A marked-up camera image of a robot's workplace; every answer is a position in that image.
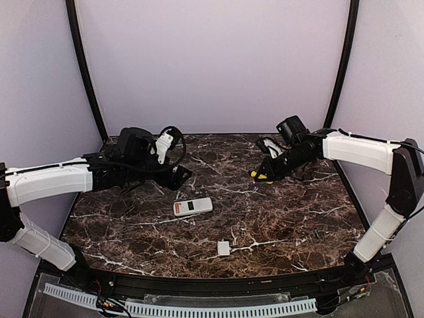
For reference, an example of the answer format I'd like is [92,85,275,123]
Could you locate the yellow handled screwdriver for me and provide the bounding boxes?
[250,170,273,184]

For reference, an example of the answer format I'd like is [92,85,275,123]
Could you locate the white remote control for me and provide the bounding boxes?
[172,197,213,217]

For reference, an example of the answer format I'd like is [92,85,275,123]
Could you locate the white battery cover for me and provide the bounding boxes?
[217,240,231,256]

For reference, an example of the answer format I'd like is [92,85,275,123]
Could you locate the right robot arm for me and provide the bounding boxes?
[250,115,423,285]

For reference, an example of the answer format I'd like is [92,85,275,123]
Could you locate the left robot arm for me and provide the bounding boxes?
[1,126,192,272]

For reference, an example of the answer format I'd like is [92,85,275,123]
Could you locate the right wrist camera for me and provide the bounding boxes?
[256,137,285,158]

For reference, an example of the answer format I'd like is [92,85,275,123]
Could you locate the black front mounting rail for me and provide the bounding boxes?
[39,254,395,302]

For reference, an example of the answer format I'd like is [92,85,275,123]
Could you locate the white cable duct right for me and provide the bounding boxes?
[125,297,318,318]

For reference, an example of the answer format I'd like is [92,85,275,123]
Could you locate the white cable duct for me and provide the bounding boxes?
[43,283,97,310]
[125,297,318,318]

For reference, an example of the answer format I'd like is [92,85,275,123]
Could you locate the white cable duct left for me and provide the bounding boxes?
[43,283,97,310]

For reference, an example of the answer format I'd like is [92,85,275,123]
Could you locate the black corner frame post right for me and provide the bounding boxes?
[321,0,360,134]

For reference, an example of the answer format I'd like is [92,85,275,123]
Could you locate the black corner frame post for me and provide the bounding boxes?
[65,0,109,142]
[321,0,360,134]

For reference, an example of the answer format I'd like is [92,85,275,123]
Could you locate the black corner frame post left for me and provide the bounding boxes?
[65,0,109,142]

